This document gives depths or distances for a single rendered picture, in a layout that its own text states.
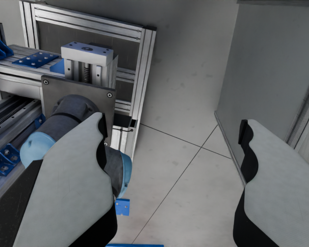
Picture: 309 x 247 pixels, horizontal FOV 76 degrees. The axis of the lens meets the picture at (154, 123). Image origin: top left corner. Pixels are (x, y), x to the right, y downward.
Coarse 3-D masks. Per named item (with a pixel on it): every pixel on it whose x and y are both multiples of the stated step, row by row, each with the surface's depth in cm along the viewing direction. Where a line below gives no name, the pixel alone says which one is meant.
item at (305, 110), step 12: (252, 0) 108; (264, 0) 94; (276, 0) 84; (288, 0) 75; (300, 0) 69; (300, 108) 66; (216, 120) 168; (300, 120) 66; (288, 132) 72; (300, 132) 67; (228, 144) 136; (288, 144) 71; (240, 180) 112
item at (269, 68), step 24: (240, 0) 127; (240, 24) 125; (264, 24) 94; (288, 24) 75; (240, 48) 123; (264, 48) 93; (288, 48) 75; (240, 72) 121; (264, 72) 92; (288, 72) 74; (240, 96) 119; (264, 96) 91; (288, 96) 73; (240, 120) 118; (264, 120) 90; (288, 120) 73
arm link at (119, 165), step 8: (112, 152) 51; (120, 152) 53; (112, 160) 50; (120, 160) 51; (128, 160) 52; (104, 168) 47; (112, 168) 49; (120, 168) 50; (128, 168) 50; (112, 176) 48; (120, 176) 49; (128, 176) 50; (112, 184) 47; (120, 184) 49; (120, 192) 49
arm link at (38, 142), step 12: (48, 120) 52; (60, 120) 51; (72, 120) 53; (36, 132) 46; (48, 132) 46; (60, 132) 48; (24, 144) 44; (36, 144) 43; (48, 144) 43; (24, 156) 45; (36, 156) 44
